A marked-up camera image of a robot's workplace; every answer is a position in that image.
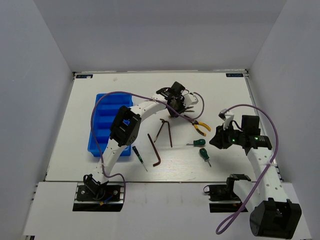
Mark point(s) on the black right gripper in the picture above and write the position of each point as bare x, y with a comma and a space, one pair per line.
219, 139

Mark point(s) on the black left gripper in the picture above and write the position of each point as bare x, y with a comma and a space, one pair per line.
181, 100

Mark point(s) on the yellow bent-nose pliers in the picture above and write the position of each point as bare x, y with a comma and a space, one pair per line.
189, 109

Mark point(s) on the thin brown hex key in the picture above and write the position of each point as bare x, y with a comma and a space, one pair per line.
160, 129

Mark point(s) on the long brown ball-end hex key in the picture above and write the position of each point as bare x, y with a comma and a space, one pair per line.
169, 130

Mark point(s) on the yellow black long-nose pliers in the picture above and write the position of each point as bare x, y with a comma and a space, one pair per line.
196, 124

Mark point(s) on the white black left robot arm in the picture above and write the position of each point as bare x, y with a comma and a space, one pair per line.
126, 125

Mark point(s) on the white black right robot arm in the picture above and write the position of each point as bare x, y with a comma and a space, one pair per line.
272, 213

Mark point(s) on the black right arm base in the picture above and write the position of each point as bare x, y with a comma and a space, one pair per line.
222, 198

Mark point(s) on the green stubby flathead screwdriver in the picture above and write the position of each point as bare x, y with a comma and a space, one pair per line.
197, 143

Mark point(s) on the green stubby screwdriver orange cap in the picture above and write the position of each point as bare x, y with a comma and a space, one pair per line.
204, 154

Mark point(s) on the large brown hex key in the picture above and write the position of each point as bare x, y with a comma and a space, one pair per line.
155, 151

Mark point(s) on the blue logo sticker right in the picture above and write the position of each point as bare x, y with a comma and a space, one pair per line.
234, 75

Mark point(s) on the blue logo sticker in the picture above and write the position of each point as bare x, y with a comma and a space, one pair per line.
84, 76
234, 75

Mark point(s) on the black green precision screwdriver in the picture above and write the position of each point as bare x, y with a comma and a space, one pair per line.
135, 150

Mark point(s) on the blue plastic compartment tray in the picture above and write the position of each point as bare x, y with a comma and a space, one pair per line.
103, 118

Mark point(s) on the blue logo sticker left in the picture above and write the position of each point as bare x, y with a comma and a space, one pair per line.
84, 76

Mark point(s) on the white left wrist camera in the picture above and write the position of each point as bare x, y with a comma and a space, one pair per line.
190, 99

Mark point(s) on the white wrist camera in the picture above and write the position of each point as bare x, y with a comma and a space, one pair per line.
227, 116
190, 99

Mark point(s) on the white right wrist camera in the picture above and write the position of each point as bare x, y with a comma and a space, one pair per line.
227, 116

